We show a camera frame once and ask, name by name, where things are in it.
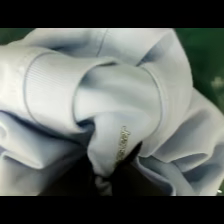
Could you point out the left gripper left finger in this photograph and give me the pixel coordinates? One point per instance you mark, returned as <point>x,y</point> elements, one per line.
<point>75,180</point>

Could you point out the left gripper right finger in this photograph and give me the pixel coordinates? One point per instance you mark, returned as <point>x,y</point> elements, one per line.
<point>133,176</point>

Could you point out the light blue sweatshirt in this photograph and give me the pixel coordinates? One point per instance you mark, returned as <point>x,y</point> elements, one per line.
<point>110,96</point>

